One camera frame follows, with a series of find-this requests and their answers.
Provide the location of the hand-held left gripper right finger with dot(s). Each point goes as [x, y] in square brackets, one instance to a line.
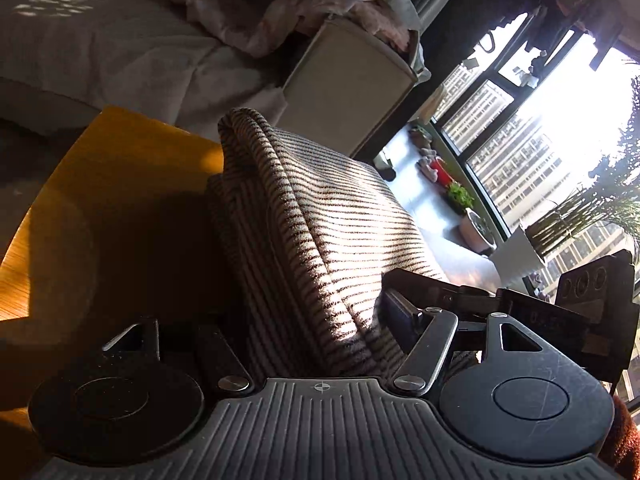
[400, 315]

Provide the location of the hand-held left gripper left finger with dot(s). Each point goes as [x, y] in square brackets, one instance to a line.
[215, 350]

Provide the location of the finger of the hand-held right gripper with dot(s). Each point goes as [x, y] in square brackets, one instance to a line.
[435, 285]

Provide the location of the striped knit garment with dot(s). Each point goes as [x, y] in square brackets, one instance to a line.
[310, 210]

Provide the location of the person's right forearm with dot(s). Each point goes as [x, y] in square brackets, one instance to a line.
[625, 435]

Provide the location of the pile of pink clothes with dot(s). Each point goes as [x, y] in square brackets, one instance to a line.
[320, 10]

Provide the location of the round pale plant pot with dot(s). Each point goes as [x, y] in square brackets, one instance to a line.
[475, 232]

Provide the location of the tall green leafy plant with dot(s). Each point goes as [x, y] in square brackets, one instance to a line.
[600, 210]

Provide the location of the white square planter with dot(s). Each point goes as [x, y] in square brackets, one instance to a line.
[517, 255]

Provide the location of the small green potted plant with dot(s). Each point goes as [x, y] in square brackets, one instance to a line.
[460, 195]

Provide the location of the red basin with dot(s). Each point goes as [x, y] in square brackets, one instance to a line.
[440, 170]

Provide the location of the brown boots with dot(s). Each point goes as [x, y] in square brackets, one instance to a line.
[420, 135]

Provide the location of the beige sofa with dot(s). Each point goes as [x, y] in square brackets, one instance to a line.
[350, 90]

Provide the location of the grey bed with blanket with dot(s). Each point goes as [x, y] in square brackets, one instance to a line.
[100, 50]

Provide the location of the black window frame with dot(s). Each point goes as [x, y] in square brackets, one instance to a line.
[495, 205]

